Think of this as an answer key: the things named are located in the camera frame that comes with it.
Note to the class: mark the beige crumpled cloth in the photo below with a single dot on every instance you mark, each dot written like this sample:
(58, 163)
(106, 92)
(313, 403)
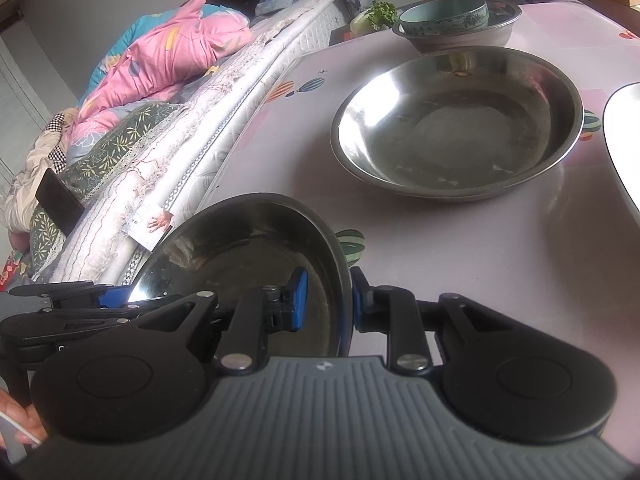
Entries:
(25, 185)

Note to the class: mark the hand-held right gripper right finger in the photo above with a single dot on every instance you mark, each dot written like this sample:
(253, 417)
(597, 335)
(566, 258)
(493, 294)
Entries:
(356, 295)

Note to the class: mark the shallow steel plate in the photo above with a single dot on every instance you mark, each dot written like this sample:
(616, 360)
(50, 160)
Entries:
(240, 245)

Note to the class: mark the medium steel bowl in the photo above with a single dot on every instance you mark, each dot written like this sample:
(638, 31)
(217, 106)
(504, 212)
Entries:
(500, 22)

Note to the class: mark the black and white checkered cloth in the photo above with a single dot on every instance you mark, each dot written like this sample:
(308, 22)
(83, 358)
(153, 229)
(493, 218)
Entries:
(61, 135)

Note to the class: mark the napa cabbage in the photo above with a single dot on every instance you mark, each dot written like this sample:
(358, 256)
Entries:
(372, 17)

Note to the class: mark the teal ceramic bowl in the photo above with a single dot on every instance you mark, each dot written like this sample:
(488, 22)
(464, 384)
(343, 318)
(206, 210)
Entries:
(445, 15)

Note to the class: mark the green leaf-pattern pillow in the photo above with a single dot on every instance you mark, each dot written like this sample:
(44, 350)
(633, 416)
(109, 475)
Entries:
(115, 155)

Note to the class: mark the large steel basin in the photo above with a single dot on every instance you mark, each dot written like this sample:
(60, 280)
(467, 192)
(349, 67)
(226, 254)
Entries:
(450, 125)

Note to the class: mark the pink and blue quilt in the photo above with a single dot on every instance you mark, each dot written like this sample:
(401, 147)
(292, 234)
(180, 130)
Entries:
(165, 55)

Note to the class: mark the black phone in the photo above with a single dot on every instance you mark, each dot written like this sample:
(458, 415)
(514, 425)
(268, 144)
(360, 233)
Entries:
(60, 202)

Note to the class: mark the paper tag on mattress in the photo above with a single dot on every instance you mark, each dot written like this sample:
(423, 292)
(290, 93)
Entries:
(152, 225)

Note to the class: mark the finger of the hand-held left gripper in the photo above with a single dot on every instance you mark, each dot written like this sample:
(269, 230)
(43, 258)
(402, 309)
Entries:
(60, 321)
(75, 289)

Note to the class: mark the white printed ceramic plate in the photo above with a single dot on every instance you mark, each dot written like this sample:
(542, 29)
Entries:
(625, 140)

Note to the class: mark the bed with patterned mattress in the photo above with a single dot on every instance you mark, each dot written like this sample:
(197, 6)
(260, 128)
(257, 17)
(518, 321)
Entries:
(225, 95)

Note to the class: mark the person's left hand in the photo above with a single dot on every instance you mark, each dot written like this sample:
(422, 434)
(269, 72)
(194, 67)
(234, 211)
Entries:
(22, 412)

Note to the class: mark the pink printed tablecloth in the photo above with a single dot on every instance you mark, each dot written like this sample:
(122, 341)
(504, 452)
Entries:
(280, 140)

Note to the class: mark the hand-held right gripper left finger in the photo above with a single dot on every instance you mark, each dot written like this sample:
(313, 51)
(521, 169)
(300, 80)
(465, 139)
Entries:
(299, 297)

